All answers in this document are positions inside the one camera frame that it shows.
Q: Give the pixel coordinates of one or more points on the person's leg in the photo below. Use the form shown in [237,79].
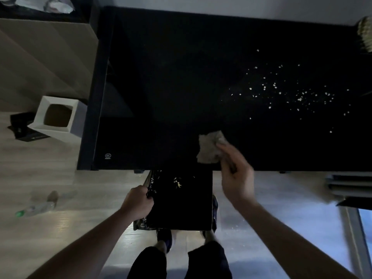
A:
[146,264]
[209,261]

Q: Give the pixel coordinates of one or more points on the grey cleaning cloth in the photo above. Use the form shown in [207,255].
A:
[207,148]

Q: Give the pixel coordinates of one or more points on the person's right leg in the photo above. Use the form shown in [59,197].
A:
[209,261]

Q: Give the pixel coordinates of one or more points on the person's left hand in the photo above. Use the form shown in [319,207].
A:
[135,201]

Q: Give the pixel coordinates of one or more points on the person's right forearm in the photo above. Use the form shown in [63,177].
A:
[290,241]

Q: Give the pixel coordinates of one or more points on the person's left leg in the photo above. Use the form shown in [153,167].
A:
[146,264]

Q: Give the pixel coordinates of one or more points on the scattered white crumbs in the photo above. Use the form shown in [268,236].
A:
[290,90]

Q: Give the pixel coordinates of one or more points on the clear bottle with green cap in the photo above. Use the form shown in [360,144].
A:
[37,206]

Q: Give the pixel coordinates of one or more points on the black trash bag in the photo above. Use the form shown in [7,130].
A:
[149,183]

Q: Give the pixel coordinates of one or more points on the flat black box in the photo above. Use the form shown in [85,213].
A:
[19,124]

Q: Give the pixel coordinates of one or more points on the person's left dark shoe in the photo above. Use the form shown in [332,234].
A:
[164,238]

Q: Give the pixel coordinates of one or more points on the person's right hand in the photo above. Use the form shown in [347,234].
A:
[239,183]

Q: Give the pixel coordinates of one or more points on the person's right thumb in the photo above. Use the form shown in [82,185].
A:
[226,171]

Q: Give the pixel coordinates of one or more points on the white open-topped box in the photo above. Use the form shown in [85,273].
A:
[72,119]

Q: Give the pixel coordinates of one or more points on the crumpled clear plastic bag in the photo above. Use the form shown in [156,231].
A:
[43,2]

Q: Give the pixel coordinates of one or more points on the person's left forearm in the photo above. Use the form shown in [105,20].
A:
[87,246]

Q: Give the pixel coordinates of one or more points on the black desk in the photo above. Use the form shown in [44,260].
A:
[174,84]

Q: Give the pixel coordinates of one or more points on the beige wooden cabinet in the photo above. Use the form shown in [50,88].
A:
[43,60]

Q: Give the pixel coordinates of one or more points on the person's left fingers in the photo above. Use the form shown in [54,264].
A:
[146,197]

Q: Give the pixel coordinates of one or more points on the grey window frame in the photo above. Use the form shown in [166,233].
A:
[356,241]

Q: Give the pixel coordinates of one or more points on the black square trash bin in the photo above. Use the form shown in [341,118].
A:
[183,203]

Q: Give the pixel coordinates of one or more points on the pale straw brush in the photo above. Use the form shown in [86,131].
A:
[365,34]

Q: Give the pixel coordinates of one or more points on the small heap of pale crumbs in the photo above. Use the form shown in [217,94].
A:
[177,183]

